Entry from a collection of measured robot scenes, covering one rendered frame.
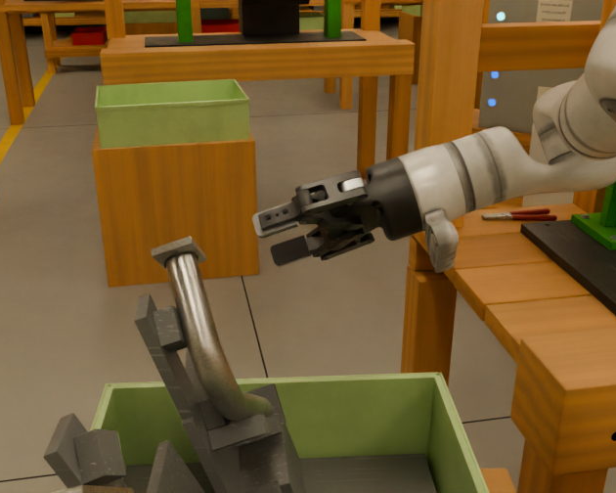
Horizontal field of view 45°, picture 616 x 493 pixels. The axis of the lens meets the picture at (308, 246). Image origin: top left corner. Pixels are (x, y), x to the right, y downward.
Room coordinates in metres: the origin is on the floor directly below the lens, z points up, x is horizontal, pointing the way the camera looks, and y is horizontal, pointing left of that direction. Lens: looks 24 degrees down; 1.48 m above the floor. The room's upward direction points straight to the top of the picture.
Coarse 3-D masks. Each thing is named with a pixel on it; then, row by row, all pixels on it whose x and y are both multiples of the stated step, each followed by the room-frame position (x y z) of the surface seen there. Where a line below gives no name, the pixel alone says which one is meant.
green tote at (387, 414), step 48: (144, 384) 0.76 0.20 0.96; (240, 384) 0.76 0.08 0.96; (288, 384) 0.76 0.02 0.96; (336, 384) 0.76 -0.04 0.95; (384, 384) 0.77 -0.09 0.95; (432, 384) 0.77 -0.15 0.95; (144, 432) 0.75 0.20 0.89; (336, 432) 0.76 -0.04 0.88; (384, 432) 0.77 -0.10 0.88; (432, 432) 0.76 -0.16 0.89; (480, 480) 0.59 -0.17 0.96
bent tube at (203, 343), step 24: (192, 240) 0.64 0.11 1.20; (168, 264) 0.64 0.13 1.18; (192, 264) 0.63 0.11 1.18; (192, 288) 0.61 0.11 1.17; (192, 312) 0.60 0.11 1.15; (192, 336) 0.58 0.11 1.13; (216, 336) 0.59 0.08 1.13; (192, 360) 0.59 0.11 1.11; (216, 360) 0.58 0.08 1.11; (216, 384) 0.57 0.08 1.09; (216, 408) 0.58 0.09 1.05; (240, 408) 0.59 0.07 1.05; (264, 408) 0.69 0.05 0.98
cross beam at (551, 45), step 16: (496, 32) 1.54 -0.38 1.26; (512, 32) 1.55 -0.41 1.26; (528, 32) 1.56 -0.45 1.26; (544, 32) 1.56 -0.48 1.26; (560, 32) 1.57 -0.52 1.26; (576, 32) 1.58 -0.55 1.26; (592, 32) 1.58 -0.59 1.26; (480, 48) 1.54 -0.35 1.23; (496, 48) 1.54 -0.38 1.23; (512, 48) 1.55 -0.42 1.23; (528, 48) 1.56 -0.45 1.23; (544, 48) 1.56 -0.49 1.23; (560, 48) 1.57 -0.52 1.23; (576, 48) 1.58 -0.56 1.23; (480, 64) 1.54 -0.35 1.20; (496, 64) 1.54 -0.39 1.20; (512, 64) 1.55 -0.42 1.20; (528, 64) 1.56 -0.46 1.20; (544, 64) 1.56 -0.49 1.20; (560, 64) 1.57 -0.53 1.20; (576, 64) 1.58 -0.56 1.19
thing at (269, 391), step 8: (272, 384) 0.75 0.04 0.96; (248, 392) 0.75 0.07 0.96; (256, 392) 0.75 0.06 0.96; (264, 392) 0.75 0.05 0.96; (272, 392) 0.74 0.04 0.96; (272, 400) 0.74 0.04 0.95; (272, 408) 0.73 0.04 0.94; (280, 408) 0.73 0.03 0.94; (272, 416) 0.73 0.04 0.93; (280, 416) 0.73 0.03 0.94
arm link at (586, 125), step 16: (576, 96) 0.56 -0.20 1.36; (592, 96) 0.54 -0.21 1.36; (560, 112) 0.61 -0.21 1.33; (576, 112) 0.56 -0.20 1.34; (592, 112) 0.54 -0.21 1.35; (576, 128) 0.56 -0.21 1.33; (592, 128) 0.54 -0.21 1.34; (608, 128) 0.53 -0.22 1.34; (576, 144) 0.59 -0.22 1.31; (592, 144) 0.56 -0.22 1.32; (608, 144) 0.55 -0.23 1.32
